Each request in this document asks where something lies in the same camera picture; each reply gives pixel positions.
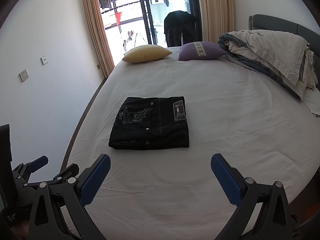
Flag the person's left hand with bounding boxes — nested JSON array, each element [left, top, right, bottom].
[[11, 221, 29, 240]]

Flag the black garment on rack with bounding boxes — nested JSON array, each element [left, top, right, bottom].
[[164, 10, 199, 47]]

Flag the beige curtain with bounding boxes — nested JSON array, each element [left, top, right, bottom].
[[82, 0, 115, 78], [199, 0, 235, 43]]

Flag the right beige curtain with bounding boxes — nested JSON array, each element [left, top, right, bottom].
[[199, 0, 235, 43]]

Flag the white flat pillow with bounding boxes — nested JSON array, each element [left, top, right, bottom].
[[303, 88, 320, 118]]

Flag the black jeans pants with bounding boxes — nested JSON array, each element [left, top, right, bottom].
[[108, 96, 190, 151]]

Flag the white bed sheet mattress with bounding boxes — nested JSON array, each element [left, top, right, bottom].
[[69, 48, 319, 239]]

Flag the purple patterned pillow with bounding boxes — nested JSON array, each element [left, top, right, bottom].
[[178, 41, 226, 61]]

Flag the black sliding door frame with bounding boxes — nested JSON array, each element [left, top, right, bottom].
[[139, 0, 157, 45]]

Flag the beige grey folded duvet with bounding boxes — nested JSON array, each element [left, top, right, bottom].
[[218, 30, 318, 101]]

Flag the dark grey headboard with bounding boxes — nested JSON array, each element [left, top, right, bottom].
[[240, 14, 319, 90]]

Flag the left beige curtain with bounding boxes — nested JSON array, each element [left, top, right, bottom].
[[82, 0, 115, 78]]

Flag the yellow pillow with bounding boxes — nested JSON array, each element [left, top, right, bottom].
[[122, 44, 172, 63]]

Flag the white wall socket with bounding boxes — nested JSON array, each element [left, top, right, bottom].
[[41, 55, 48, 65], [19, 69, 29, 82]]

